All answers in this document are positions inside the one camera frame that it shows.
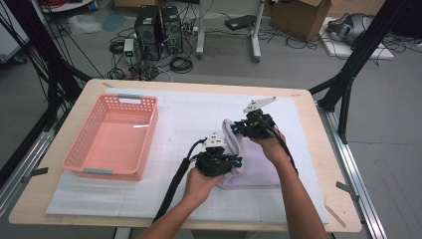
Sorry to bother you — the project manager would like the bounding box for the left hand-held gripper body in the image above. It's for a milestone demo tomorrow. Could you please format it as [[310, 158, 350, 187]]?
[[195, 132, 235, 177]]

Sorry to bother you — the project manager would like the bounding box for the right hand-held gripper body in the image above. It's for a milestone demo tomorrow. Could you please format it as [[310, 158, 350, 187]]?
[[240, 96, 278, 139]]

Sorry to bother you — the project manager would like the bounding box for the lilac printed towel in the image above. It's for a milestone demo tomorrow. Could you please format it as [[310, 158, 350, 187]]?
[[217, 119, 283, 190]]

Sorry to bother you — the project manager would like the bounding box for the pink plastic basket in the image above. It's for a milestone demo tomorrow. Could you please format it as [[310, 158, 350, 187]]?
[[61, 93, 159, 180]]

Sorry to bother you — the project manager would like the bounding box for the person's right hand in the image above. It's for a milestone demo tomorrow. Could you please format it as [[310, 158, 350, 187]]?
[[250, 128, 291, 167]]

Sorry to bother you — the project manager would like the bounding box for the person's left hand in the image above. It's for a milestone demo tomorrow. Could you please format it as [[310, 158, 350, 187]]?
[[182, 165, 227, 208]]

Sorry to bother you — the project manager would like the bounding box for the white metal stand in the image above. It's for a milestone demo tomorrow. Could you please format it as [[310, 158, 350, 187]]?
[[195, 0, 267, 64]]

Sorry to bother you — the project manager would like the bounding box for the black flat device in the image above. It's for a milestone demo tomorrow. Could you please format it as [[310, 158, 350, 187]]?
[[224, 14, 258, 32]]

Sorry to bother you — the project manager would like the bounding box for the thin wooden stick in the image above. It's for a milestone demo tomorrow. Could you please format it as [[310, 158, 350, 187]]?
[[322, 202, 347, 229]]

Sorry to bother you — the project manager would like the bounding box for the white foam board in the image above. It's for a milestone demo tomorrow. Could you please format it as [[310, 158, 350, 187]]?
[[318, 16, 396, 61]]

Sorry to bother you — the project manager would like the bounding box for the slim black computer tower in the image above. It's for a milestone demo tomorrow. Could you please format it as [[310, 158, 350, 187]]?
[[160, 5, 184, 55]]

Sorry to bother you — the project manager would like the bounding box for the brown cardboard box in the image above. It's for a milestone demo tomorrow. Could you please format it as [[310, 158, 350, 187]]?
[[270, 0, 332, 42]]

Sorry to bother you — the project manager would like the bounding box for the large black computer tower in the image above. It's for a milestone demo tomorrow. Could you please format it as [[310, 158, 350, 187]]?
[[133, 4, 163, 62]]

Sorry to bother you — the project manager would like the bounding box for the small white power device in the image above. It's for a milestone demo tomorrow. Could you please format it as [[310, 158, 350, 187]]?
[[122, 38, 135, 64]]

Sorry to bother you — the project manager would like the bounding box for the grey rounded device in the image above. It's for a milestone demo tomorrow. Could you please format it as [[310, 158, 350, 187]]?
[[326, 12, 373, 46]]

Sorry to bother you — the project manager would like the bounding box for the clear plastic bag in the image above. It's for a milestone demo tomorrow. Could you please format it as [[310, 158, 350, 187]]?
[[68, 13, 104, 36]]

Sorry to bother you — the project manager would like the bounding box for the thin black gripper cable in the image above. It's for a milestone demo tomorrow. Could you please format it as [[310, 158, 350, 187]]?
[[260, 118, 299, 175]]

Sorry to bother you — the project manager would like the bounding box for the black sleeved gripper cable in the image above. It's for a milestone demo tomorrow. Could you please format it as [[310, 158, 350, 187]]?
[[152, 138, 207, 224]]

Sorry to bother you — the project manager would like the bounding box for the coiled black cable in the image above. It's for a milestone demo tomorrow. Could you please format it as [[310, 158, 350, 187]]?
[[169, 56, 194, 75]]

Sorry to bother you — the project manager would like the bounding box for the grey metal bracket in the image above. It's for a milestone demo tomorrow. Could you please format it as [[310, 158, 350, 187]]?
[[335, 180, 360, 202], [21, 166, 50, 184]]

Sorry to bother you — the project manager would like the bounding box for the aluminium rail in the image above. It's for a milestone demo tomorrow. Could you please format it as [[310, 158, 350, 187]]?
[[0, 127, 56, 217], [316, 103, 387, 239]]

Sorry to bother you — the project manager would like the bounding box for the black metal frame post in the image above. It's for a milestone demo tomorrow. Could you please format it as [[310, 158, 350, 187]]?
[[308, 0, 412, 144], [0, 0, 93, 131]]

